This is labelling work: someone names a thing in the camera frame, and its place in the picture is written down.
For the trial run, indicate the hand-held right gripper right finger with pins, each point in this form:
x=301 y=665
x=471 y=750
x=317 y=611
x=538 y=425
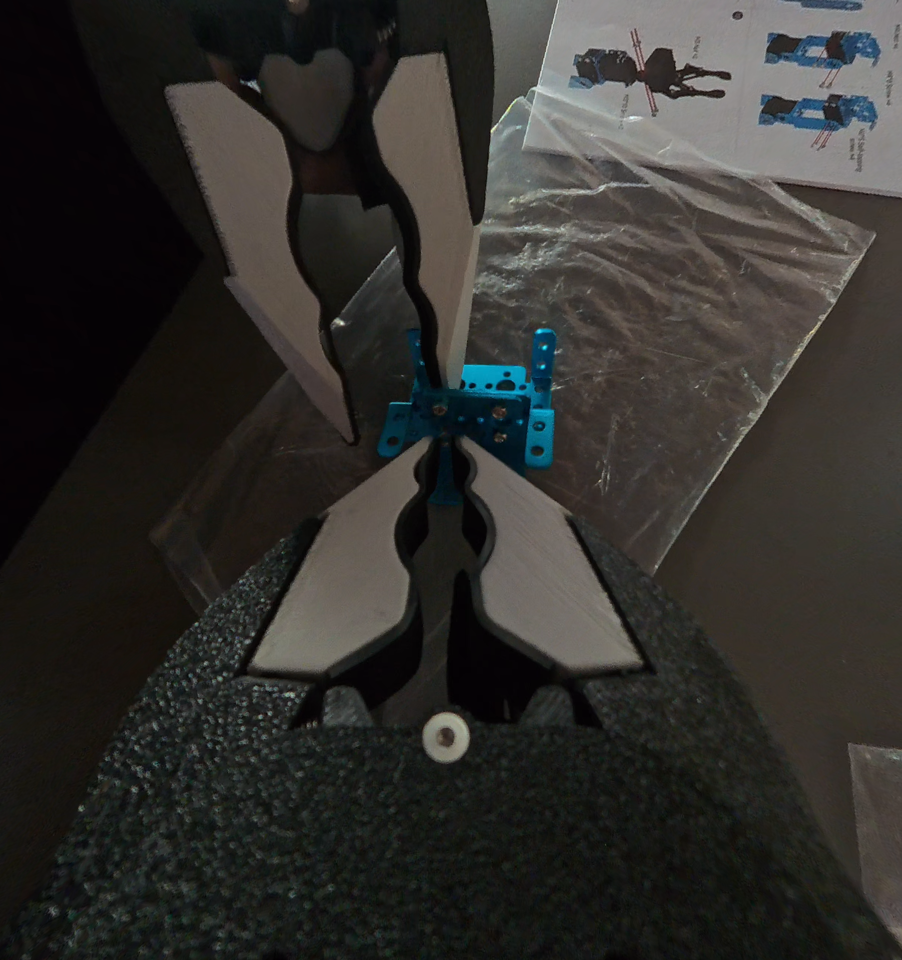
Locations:
x=556 y=600

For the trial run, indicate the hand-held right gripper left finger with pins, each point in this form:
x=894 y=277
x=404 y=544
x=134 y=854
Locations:
x=338 y=600

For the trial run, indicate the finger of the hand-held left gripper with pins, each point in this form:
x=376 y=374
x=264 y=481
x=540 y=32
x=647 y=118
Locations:
x=436 y=165
x=248 y=195

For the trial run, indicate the blue metal bracket assembly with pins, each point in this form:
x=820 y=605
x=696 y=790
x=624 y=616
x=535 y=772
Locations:
x=488 y=409

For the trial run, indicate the person's left hand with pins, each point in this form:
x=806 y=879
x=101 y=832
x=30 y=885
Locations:
x=331 y=172

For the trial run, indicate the clear plastic bag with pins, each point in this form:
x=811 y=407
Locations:
x=683 y=337

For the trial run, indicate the open instruction manual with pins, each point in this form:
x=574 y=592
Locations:
x=758 y=97

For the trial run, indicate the pile of small screw bags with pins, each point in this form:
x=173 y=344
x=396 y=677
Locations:
x=893 y=840

